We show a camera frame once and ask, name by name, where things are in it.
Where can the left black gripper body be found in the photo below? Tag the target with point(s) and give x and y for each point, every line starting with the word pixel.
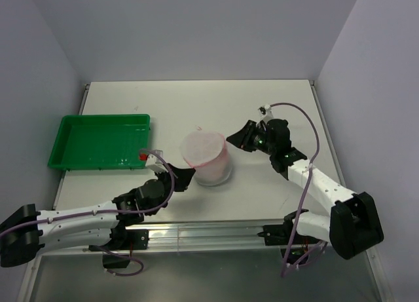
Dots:
pixel 165 178

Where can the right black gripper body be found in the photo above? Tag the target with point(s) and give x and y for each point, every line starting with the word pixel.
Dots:
pixel 262 143

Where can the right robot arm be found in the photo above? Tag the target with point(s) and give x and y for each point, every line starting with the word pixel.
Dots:
pixel 351 224

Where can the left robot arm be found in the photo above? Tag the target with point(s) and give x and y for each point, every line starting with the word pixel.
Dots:
pixel 29 232

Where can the green plastic tray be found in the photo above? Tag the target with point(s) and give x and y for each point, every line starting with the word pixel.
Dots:
pixel 100 142

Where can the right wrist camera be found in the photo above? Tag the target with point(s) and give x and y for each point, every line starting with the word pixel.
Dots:
pixel 265 113

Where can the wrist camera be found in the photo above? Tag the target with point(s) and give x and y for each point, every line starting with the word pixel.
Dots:
pixel 265 113
pixel 151 160

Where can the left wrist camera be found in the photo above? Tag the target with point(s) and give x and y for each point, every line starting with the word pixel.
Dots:
pixel 151 160

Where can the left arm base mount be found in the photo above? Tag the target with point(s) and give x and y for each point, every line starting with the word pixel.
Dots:
pixel 116 253

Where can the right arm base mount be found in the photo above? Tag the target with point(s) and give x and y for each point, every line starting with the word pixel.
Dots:
pixel 278 235

